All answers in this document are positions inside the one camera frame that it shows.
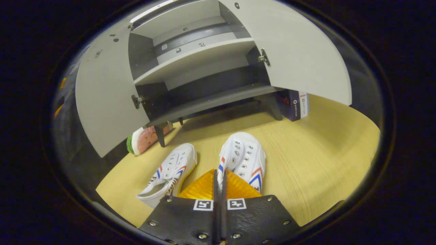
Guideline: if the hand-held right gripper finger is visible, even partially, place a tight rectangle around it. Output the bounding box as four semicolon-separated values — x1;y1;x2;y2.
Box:
138;169;220;245
221;169;302;245

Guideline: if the white shoe cabinet door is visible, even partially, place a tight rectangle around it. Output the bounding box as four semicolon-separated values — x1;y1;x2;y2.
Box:
220;0;353;106
75;26;150;158

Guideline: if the white canvas shoe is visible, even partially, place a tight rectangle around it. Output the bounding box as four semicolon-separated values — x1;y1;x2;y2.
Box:
217;132;266;194
136;143;198;209

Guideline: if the white shoe cabinet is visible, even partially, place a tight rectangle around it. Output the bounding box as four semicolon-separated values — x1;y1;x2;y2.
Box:
75;0;353;159

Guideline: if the watermelon slice toy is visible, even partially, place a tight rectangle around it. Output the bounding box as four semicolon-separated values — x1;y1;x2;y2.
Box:
127;121;174;156

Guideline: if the dark blue book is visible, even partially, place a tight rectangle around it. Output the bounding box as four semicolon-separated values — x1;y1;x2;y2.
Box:
276;89;301;122

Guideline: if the white book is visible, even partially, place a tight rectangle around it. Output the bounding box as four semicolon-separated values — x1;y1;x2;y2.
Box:
298;91;308;119

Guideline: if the black backdrop cloth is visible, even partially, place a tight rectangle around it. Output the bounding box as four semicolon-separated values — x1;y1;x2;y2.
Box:
51;51;384;205

